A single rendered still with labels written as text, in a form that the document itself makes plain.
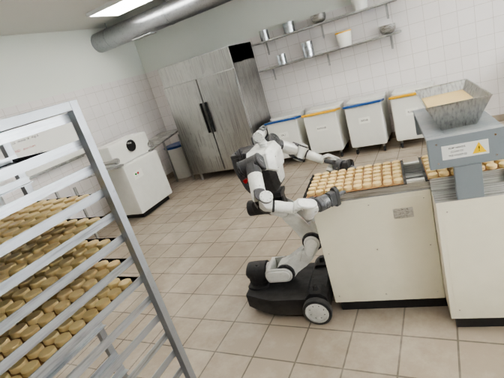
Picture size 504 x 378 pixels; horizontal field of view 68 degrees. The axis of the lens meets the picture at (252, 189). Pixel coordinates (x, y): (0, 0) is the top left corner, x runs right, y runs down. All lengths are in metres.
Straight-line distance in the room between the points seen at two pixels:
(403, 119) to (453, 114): 3.60
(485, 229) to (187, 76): 5.15
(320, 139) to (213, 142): 1.80
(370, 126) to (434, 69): 1.21
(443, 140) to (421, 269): 0.90
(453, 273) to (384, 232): 0.42
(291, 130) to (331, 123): 0.66
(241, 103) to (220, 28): 1.57
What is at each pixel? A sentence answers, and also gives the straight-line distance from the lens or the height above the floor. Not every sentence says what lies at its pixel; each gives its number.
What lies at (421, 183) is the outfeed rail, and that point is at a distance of 2.33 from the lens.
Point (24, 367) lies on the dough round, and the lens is 1.37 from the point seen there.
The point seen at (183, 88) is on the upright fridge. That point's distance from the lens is 6.48.
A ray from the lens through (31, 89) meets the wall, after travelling 6.39.
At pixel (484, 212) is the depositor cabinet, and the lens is 2.23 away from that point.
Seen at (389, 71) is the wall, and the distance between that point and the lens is 6.26.
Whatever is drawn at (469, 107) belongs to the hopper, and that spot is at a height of 1.28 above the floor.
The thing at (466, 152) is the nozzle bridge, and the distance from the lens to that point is 2.09.
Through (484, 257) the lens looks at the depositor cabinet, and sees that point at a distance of 2.36.
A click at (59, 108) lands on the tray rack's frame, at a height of 1.81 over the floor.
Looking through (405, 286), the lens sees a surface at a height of 0.19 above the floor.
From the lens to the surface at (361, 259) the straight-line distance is 2.55.
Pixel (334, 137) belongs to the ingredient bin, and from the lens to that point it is 5.91.
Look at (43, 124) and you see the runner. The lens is 1.32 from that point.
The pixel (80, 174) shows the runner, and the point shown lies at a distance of 1.35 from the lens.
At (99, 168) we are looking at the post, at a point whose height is 1.59.
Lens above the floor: 1.78
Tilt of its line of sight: 18 degrees down
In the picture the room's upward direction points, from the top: 17 degrees counter-clockwise
